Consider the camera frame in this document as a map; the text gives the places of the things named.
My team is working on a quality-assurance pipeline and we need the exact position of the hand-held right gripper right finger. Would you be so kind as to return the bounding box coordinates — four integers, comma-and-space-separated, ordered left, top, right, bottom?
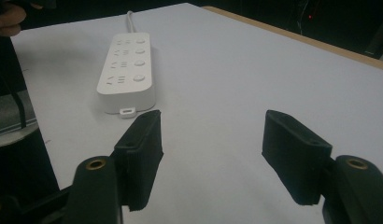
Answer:
261, 109, 334, 206

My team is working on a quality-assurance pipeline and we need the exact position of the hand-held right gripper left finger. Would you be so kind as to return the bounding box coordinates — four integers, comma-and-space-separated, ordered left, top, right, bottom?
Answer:
112, 109, 165, 213

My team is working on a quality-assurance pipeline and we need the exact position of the white power strip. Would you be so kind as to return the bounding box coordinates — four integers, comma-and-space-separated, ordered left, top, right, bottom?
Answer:
96, 32, 157, 116

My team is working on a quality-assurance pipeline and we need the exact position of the small white connector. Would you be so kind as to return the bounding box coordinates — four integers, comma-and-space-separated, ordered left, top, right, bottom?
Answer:
119, 106, 137, 119

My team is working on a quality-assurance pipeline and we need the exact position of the metal stand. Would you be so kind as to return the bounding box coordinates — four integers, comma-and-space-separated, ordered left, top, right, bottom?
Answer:
362, 12, 383, 62

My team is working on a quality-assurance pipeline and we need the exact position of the black cable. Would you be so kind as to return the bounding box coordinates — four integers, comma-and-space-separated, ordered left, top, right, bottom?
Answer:
0, 60, 28, 130

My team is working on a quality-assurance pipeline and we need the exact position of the white power strip cable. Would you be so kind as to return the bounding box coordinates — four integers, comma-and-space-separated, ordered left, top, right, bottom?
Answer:
126, 10, 138, 34

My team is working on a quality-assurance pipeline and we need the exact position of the thin background cable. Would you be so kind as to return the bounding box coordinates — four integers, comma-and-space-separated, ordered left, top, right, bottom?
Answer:
297, 0, 309, 35

